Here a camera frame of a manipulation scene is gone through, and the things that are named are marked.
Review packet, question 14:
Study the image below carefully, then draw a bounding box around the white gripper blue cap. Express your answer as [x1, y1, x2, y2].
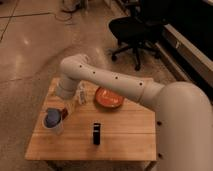
[43, 108, 63, 135]

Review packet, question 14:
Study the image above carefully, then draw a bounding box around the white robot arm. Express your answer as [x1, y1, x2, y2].
[56, 54, 213, 171]

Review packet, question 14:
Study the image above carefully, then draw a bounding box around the black standing eraser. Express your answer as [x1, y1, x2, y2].
[93, 123, 101, 145]

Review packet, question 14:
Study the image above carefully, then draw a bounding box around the white bottle with label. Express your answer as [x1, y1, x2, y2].
[78, 83, 86, 105]

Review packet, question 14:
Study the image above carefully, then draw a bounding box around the orange plate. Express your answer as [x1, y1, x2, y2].
[95, 87, 124, 108]

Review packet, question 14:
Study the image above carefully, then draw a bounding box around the wooden table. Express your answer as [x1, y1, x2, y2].
[25, 79, 157, 161]

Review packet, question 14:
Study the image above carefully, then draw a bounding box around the black office chair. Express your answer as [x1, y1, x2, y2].
[109, 0, 172, 71]

